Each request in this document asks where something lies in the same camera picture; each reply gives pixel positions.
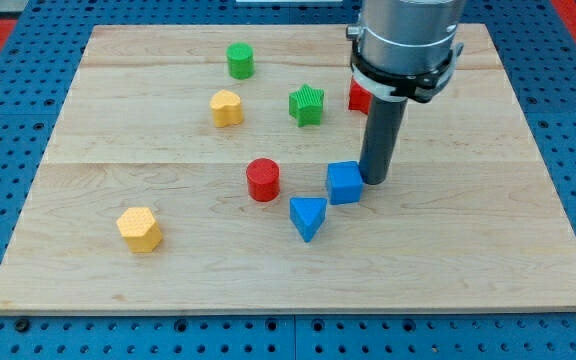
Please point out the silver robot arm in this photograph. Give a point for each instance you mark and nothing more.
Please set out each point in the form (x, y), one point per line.
(404, 48)

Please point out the red block behind arm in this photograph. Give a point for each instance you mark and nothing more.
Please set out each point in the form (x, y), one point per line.
(359, 98)

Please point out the blue triangle block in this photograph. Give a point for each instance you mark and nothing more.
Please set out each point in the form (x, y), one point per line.
(307, 215)

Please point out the red cylinder block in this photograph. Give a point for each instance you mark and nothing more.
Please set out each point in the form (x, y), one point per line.
(262, 176)

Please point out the blue cube block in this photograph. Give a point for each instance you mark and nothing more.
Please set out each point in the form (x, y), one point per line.
(344, 183)

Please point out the green star block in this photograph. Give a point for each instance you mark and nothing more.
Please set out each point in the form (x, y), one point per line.
(306, 105)

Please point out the yellow heart block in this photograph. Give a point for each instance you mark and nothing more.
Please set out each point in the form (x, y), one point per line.
(226, 108)

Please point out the wooden board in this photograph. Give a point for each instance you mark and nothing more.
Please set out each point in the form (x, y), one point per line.
(468, 220)

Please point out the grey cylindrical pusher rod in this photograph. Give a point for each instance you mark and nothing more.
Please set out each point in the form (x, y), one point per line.
(382, 127)

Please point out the green cylinder block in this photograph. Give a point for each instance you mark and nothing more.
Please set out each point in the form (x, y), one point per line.
(240, 60)

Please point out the yellow hexagon block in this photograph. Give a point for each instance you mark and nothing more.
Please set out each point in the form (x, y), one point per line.
(139, 229)

